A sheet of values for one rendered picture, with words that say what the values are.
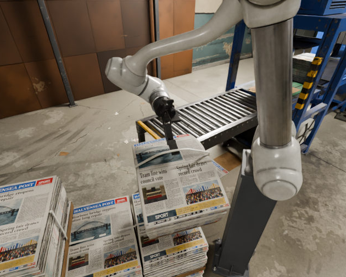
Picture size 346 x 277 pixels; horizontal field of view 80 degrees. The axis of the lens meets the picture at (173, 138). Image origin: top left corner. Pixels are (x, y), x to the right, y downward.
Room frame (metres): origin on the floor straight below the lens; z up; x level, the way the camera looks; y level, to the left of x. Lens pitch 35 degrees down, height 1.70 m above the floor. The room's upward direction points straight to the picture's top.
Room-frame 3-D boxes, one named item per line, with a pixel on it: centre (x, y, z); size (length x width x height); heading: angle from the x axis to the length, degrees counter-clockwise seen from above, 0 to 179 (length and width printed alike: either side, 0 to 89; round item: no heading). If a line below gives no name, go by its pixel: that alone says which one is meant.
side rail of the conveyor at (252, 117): (1.49, -0.53, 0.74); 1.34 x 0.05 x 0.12; 125
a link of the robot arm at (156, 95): (0.80, 0.05, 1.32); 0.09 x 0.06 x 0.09; 105
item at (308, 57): (2.62, -1.68, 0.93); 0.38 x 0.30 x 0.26; 125
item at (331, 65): (2.94, -2.13, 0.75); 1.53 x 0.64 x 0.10; 125
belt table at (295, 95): (2.29, -1.21, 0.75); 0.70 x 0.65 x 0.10; 125
